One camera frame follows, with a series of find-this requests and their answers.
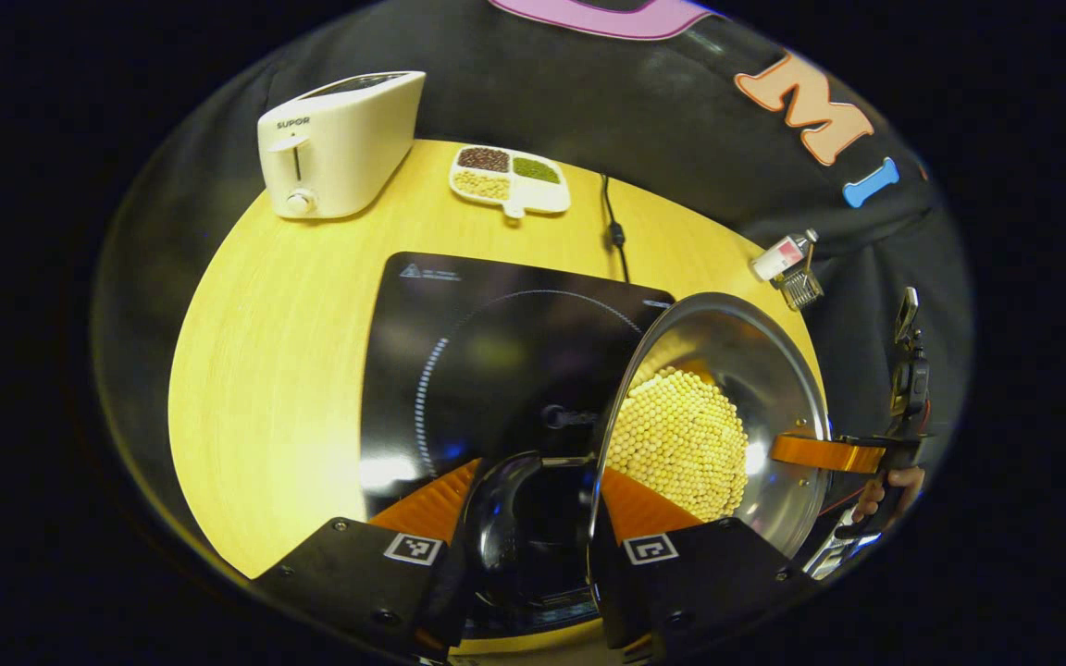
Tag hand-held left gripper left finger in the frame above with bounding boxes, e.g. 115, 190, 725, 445
251, 456, 484, 663

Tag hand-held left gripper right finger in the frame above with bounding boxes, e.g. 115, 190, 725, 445
587, 465, 818, 650

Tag small wire basket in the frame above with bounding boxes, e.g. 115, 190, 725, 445
778, 268, 825, 312

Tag black power cable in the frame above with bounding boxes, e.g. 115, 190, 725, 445
600, 173, 632, 283

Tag small clear bottle pink label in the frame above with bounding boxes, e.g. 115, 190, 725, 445
750, 229, 819, 282

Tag pile of yellow soybeans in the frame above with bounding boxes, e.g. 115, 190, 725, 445
607, 366, 750, 522

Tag stainless steel pot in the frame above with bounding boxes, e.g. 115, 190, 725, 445
459, 292, 832, 616

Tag white divided bean tray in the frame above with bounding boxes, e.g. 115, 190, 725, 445
448, 144, 572, 220

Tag black induction cooktop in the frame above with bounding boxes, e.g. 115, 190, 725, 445
359, 252, 677, 639

